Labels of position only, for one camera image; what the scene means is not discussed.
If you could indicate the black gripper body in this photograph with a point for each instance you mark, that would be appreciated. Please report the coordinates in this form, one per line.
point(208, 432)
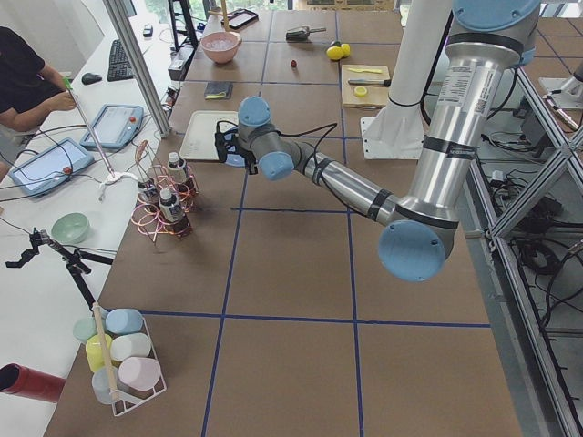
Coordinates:
point(246, 158)

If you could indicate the blue plastic plate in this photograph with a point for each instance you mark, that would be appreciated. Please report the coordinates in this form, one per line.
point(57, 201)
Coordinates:
point(235, 160)

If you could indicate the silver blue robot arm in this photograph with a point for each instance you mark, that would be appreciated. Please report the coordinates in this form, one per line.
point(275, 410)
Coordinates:
point(486, 39)

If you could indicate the cream bear tray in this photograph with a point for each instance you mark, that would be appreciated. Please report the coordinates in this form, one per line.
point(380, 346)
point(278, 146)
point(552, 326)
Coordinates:
point(198, 142)

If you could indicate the grey and yellow cloth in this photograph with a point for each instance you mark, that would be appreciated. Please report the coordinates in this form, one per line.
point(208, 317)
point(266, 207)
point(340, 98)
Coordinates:
point(218, 90)

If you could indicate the bottle left in rack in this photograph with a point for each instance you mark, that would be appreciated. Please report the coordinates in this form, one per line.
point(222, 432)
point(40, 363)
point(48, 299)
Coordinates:
point(178, 170)

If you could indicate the bottle in rack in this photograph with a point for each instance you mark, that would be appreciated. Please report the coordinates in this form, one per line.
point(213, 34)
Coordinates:
point(148, 194)
point(173, 213)
point(178, 170)

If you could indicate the bottle front in rack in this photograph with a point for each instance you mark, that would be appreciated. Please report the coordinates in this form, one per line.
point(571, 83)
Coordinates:
point(173, 213)

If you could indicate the pink bowl with ice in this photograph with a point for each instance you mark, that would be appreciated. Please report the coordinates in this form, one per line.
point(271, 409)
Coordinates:
point(221, 47)

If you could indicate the bottle right in rack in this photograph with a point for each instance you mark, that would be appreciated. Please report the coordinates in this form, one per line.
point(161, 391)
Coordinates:
point(148, 194)

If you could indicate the far teach pendant tablet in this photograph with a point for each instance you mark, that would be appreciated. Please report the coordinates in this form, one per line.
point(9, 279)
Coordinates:
point(116, 125)

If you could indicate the teach pendant tablet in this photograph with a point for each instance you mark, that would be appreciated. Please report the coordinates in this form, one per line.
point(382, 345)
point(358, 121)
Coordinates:
point(49, 169)
point(116, 125)

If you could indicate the dark tray at back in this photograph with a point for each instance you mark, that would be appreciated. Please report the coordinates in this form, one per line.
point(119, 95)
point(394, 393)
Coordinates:
point(241, 17)

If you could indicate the black keyboard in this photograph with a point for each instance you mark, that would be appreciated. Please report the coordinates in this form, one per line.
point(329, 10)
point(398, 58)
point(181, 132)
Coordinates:
point(119, 67)

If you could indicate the metal ice scoop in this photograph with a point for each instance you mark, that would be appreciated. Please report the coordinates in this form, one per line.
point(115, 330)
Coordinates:
point(302, 33)

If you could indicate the round yellow lemon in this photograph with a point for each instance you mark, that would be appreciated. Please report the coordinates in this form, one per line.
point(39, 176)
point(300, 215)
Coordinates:
point(335, 53)

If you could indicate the half lemon slice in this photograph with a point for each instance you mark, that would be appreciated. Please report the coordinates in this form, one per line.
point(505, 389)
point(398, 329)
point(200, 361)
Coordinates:
point(360, 91)

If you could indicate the wooden cutting board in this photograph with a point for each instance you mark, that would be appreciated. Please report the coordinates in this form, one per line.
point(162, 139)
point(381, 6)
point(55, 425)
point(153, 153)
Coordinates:
point(376, 97)

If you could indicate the black computer mouse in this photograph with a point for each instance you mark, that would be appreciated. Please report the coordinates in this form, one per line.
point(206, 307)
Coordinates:
point(90, 79)

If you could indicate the oval yellow lemon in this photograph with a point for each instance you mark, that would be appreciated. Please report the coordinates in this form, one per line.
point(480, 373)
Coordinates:
point(346, 49)

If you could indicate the yellow plastic knife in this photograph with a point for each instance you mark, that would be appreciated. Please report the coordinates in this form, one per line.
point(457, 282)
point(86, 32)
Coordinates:
point(365, 70)

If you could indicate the green bowl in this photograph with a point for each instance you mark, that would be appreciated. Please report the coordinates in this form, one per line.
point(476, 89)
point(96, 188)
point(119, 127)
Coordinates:
point(71, 229)

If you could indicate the near teach pendant tablet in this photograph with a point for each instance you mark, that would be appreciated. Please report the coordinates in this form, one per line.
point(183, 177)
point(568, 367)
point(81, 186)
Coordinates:
point(49, 169)

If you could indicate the person in black shirt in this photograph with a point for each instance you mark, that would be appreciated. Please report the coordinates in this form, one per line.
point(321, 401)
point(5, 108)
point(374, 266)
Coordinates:
point(31, 89)

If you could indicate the blue cup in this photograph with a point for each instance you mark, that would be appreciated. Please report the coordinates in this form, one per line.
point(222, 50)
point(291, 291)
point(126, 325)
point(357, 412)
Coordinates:
point(124, 321)

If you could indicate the white cup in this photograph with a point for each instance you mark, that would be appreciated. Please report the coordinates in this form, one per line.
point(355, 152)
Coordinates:
point(130, 345)

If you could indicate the yellow cup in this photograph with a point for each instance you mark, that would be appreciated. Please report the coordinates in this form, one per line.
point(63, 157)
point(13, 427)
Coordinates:
point(94, 354)

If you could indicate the pink cup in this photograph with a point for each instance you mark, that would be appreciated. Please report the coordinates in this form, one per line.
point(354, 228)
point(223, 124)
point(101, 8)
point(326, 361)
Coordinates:
point(139, 373)

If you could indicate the red cylinder bottle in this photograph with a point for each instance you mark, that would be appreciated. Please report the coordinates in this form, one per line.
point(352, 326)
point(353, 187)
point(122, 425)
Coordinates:
point(30, 383)

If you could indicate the copper wire bottle rack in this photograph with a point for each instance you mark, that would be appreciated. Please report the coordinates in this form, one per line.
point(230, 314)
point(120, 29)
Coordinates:
point(152, 224)

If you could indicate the aluminium frame post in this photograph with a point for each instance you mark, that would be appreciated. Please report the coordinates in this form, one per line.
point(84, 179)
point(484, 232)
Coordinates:
point(124, 29)

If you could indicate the white wire cup basket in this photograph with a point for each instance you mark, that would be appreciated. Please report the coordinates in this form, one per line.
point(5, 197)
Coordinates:
point(107, 387)

